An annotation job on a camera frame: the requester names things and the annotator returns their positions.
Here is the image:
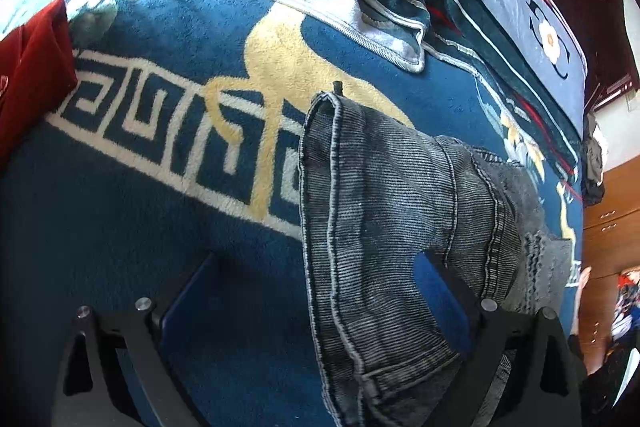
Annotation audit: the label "blue patterned fleece blanket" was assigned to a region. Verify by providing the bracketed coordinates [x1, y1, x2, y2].
[0, 0, 586, 427]

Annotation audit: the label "colourful printed cloth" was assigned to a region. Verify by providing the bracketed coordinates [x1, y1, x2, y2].
[614, 271, 640, 343]

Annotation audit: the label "brown wooden wardrobe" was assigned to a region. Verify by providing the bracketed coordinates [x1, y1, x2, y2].
[567, 154, 640, 375]

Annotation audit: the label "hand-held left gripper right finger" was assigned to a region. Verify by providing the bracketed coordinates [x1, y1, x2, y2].
[412, 249, 588, 427]

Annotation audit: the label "grey crumpled garment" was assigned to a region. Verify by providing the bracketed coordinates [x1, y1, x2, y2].
[581, 112, 605, 180]

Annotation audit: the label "black jacket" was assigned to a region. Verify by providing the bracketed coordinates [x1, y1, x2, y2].
[582, 177, 607, 208]

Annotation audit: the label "red cloth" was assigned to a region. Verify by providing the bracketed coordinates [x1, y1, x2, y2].
[0, 0, 79, 172]

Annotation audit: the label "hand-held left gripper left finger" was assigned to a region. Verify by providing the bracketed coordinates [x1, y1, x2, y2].
[52, 251, 224, 427]

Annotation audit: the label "teal striped quilt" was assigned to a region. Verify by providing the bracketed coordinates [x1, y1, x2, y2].
[356, 0, 583, 172]

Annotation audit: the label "grey washed denim pants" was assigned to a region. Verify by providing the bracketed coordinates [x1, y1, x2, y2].
[297, 91, 576, 427]

